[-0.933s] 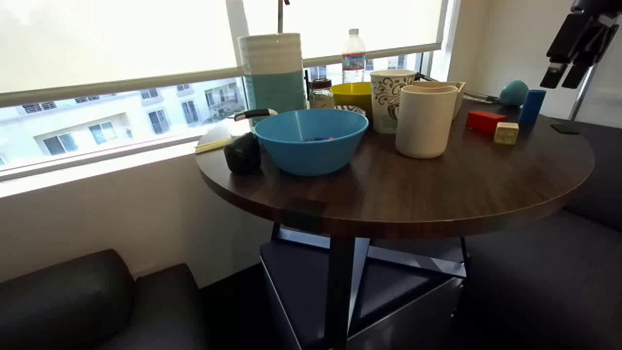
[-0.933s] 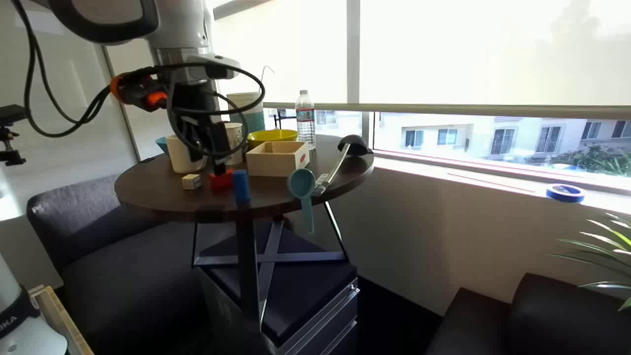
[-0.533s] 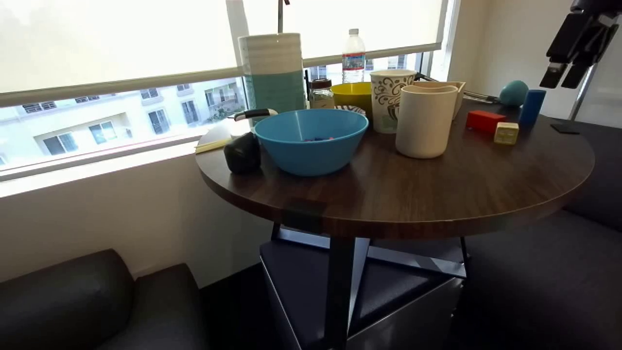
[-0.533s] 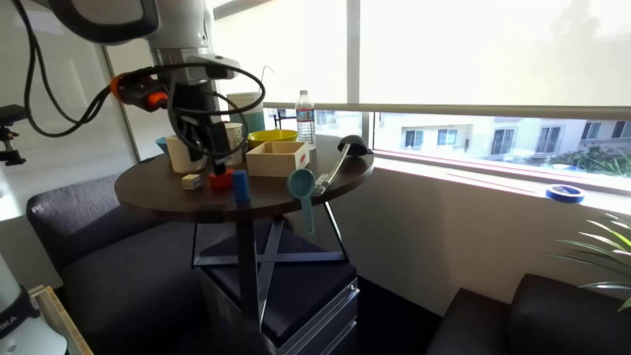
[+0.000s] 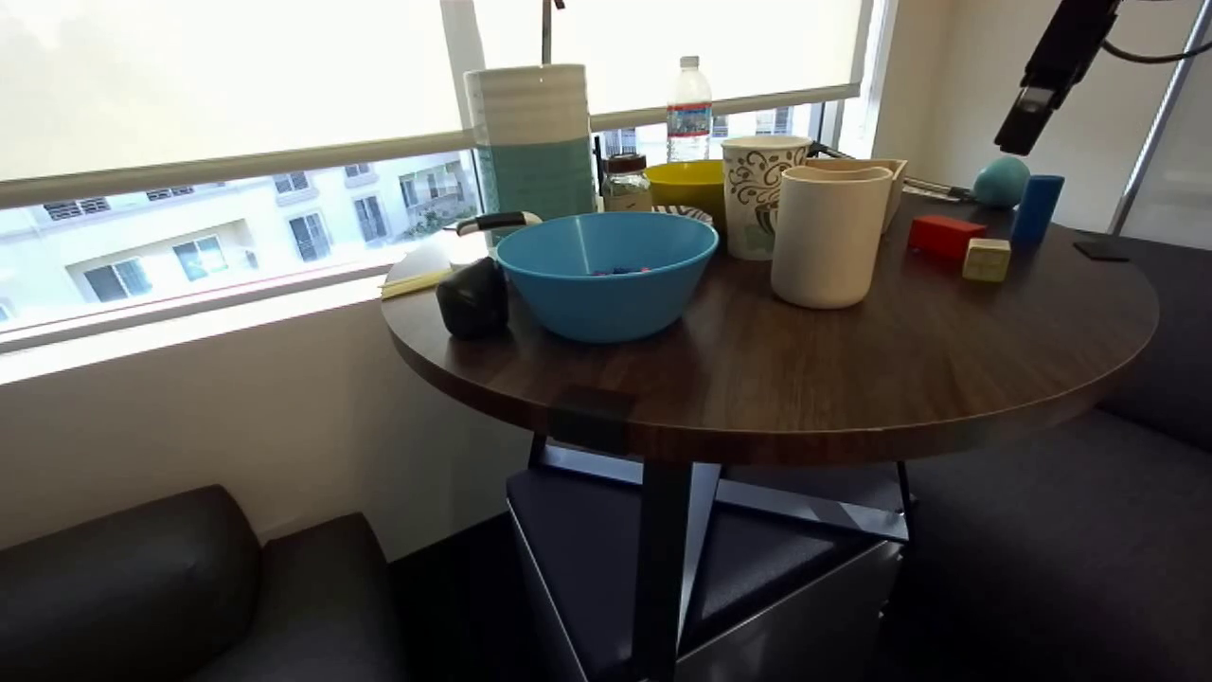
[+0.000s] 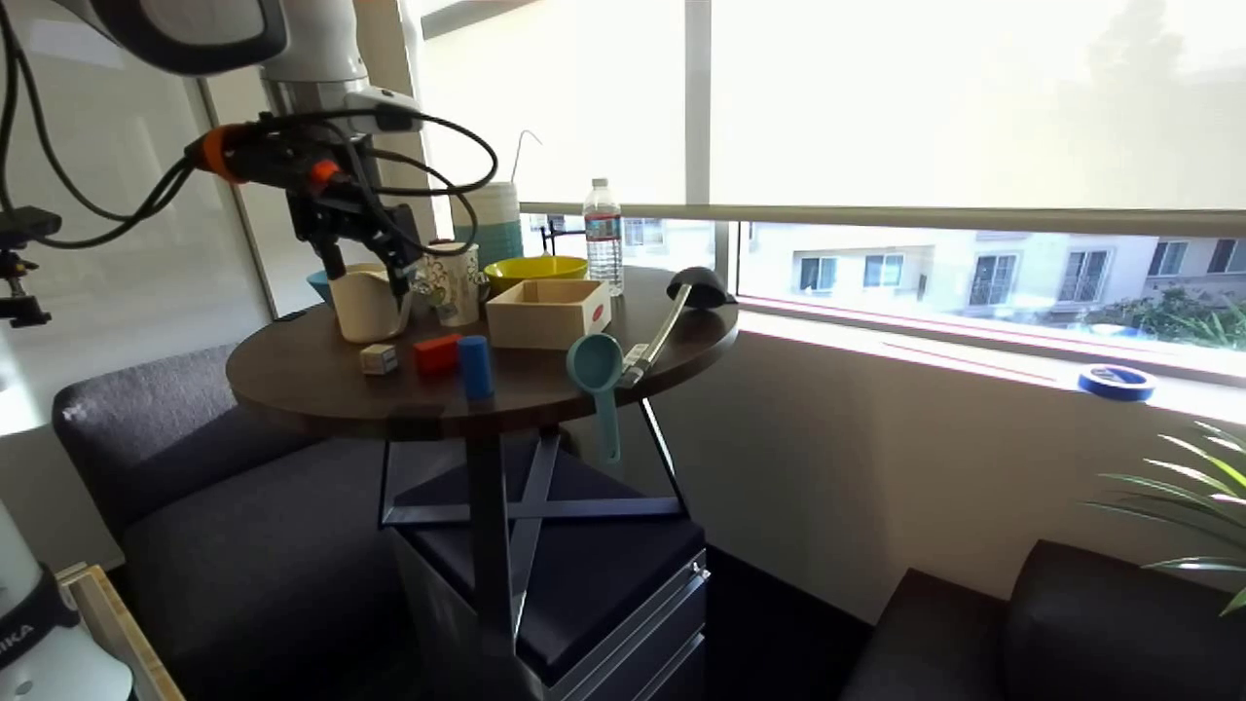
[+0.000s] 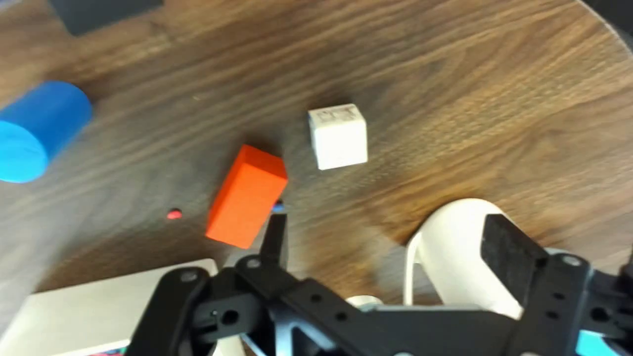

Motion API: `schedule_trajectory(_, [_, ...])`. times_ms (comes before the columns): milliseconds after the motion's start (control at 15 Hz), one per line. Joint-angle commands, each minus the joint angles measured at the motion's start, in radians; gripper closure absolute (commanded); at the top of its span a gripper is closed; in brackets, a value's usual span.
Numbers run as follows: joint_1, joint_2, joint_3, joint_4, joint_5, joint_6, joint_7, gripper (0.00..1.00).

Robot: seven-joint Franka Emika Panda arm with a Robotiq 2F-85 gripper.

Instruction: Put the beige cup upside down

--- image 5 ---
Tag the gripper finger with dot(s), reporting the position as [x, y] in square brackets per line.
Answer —
[1060, 57]

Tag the beige cup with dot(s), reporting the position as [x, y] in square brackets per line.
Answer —
[828, 242]

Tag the patterned paper cup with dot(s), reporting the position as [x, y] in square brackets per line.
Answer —
[753, 194]

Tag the stand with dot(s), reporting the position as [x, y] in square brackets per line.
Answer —
[1160, 123]

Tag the teal ball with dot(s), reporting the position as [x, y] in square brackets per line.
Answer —
[1001, 182]

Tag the blue cylinder block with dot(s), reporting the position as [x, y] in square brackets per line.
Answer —
[1037, 208]

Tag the silver utensil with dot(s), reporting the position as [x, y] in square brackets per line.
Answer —
[937, 189]

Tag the beige rectangular container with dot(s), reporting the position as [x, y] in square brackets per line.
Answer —
[895, 185]

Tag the red block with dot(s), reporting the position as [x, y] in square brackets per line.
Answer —
[945, 237]

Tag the beige cube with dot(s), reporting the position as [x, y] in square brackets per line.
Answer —
[987, 260]

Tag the white roller blind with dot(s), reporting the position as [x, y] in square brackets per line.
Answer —
[757, 47]
[227, 85]

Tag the clear water bottle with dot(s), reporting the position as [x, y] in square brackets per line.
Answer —
[689, 114]

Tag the yellow bowl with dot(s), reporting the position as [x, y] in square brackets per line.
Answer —
[686, 185]

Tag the striped plate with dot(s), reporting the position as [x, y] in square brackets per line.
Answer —
[686, 214]

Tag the small glass jar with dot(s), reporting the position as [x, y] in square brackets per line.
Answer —
[627, 185]

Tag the grey fabric sofa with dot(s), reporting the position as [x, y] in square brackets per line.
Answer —
[1089, 530]

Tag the blue plastic bowl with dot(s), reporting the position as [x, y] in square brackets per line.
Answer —
[606, 284]

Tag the paper towel holder rod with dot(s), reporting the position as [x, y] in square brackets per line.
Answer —
[547, 33]

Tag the white and teal paper towel roll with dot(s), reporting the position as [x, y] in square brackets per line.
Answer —
[532, 142]

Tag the black rounded device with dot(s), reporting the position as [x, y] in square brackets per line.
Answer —
[472, 301]

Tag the black storage ottoman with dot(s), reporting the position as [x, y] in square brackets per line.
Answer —
[587, 559]

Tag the window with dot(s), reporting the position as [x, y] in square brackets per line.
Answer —
[237, 237]

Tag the black leather sofa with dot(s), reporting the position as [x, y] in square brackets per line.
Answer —
[170, 597]

